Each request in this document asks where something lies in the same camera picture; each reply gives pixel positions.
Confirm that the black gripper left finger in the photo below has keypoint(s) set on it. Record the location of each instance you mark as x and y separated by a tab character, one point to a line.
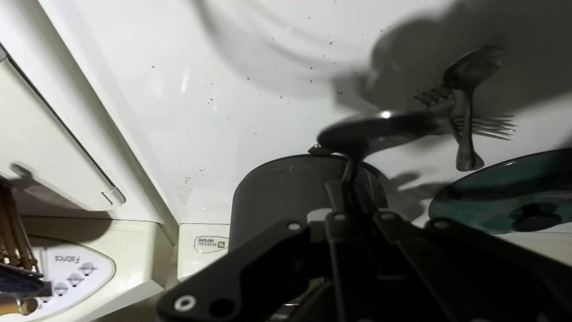
286	269

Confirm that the dark metal fork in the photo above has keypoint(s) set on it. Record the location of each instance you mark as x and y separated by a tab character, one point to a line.
491	128

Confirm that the dark green round lid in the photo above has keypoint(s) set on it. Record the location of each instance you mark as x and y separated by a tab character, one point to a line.
488	190

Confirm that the dark metal spoon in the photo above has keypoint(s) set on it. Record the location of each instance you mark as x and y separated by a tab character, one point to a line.
466	90
368	131

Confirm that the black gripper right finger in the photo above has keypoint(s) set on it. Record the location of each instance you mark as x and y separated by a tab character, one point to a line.
452	274

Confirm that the white washing machine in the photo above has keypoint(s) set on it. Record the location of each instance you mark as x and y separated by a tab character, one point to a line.
238	90

